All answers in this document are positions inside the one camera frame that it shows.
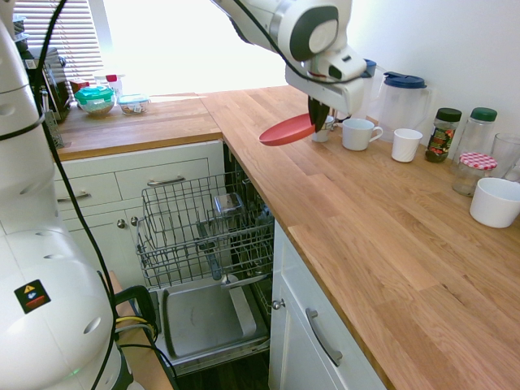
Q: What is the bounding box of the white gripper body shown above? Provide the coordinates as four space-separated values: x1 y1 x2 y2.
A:
284 64 366 116

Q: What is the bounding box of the red round plate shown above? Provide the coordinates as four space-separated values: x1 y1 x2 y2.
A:
258 112 317 147

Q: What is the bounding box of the built-in dishwasher body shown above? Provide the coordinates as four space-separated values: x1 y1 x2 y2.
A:
222 140 278 326

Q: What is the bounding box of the steel dishwasher door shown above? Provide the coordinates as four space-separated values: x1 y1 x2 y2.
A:
156 279 271 377

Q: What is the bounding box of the small patterned white mug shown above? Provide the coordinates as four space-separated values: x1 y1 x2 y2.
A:
311 115 339 144

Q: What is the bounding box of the clear pitcher blue lid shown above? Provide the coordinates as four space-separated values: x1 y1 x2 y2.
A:
360 58 386 123
377 71 433 144

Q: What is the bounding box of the white ribbed cup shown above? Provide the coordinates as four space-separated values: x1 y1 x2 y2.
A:
391 128 424 163

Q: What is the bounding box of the dark jar green lid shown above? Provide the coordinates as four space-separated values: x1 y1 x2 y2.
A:
424 107 463 164

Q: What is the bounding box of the glass container in rack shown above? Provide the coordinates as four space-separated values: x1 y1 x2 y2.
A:
213 192 245 219

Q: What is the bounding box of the clear jar green lid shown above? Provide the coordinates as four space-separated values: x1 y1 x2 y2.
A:
461 106 499 164

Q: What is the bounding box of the glass jar checkered lid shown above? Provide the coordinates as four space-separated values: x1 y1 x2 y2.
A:
451 152 499 198

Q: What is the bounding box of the rectangular container blue lid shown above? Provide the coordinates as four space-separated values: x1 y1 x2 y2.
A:
116 93 151 117

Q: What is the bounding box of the clear drinking glass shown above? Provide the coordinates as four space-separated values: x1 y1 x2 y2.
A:
489 132 520 182

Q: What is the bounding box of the white ceramic bowl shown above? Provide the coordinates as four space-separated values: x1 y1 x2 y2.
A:
469 177 520 229

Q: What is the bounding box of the white bottle red cap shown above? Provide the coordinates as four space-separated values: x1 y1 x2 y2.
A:
104 73 125 97

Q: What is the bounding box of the white drawer cabinet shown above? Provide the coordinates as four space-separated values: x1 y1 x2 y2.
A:
52 139 227 293

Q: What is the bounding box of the round container teal lid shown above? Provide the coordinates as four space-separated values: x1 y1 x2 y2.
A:
74 84 116 119

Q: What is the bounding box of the white door cabinet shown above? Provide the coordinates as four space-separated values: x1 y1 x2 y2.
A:
267 220 392 390

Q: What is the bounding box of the window blind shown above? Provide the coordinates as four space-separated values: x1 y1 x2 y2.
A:
11 0 105 76

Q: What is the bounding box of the black mounting clamp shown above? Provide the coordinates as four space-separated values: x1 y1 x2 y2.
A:
111 285 158 339

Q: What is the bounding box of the black countertop appliance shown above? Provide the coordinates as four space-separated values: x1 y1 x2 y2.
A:
23 46 72 124

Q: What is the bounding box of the grey mesh utensil holder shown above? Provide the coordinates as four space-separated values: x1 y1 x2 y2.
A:
41 108 67 150

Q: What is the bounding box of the wooden robot stand board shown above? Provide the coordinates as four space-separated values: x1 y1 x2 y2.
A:
106 270 176 390

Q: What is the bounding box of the large white handled mug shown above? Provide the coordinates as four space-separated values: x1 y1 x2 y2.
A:
340 118 384 152

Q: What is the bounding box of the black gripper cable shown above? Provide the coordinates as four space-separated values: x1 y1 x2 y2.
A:
229 0 366 85

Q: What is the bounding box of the grey wire dishwasher rack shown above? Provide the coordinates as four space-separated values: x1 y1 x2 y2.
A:
136 170 275 290

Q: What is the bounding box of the long metal drawer handle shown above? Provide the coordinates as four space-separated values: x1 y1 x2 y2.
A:
146 175 187 189

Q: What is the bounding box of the curved metal door handle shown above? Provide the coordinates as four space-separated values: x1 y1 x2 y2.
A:
305 307 344 368

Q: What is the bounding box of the short metal drawer handle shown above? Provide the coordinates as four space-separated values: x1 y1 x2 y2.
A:
56 191 93 204

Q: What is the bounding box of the long black robot cable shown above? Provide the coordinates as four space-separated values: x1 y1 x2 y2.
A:
34 0 119 390

